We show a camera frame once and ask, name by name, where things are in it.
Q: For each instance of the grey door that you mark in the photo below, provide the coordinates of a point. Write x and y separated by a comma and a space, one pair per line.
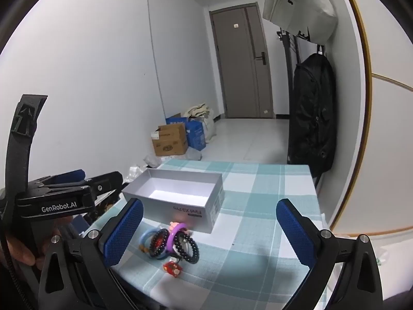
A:
238, 71

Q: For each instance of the person's left hand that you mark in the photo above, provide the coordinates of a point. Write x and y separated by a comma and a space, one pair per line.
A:
19, 248

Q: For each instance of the teal checked tablecloth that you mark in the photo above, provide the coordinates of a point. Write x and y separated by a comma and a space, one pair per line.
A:
258, 200

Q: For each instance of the white panel with wooden edge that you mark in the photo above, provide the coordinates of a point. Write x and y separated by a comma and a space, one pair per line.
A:
387, 135

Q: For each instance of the pink pig charm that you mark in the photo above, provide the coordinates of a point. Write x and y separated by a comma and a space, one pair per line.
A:
174, 224

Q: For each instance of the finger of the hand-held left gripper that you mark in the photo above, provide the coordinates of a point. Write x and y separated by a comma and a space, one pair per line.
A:
72, 175
108, 182

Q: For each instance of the clear plastic bag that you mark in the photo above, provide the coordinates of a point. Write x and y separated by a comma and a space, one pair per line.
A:
135, 174
153, 160

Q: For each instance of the blue box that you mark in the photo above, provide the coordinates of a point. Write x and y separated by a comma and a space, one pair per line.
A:
174, 119
196, 135

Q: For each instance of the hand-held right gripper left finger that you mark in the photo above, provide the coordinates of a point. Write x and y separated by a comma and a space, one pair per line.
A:
124, 232

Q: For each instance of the black coat rack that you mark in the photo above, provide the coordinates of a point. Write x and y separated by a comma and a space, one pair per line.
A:
287, 58

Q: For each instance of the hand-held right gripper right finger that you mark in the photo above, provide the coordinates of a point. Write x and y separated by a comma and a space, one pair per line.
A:
295, 232

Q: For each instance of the white hanging bag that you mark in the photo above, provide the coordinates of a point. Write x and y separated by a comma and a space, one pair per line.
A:
296, 9

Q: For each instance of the beige cloth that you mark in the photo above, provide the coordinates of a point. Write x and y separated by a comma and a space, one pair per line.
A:
196, 110

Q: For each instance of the brown cardboard box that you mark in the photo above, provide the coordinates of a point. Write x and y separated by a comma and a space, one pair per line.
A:
169, 140

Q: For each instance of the black backpack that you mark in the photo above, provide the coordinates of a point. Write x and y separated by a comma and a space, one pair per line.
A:
311, 109

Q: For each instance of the small red ornament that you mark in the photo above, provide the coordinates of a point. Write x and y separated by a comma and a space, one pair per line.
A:
171, 267

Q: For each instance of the white sack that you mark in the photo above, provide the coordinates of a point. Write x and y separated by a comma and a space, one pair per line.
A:
209, 126

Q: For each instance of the grey cardboard box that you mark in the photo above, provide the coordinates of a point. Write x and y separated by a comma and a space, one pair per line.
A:
200, 213

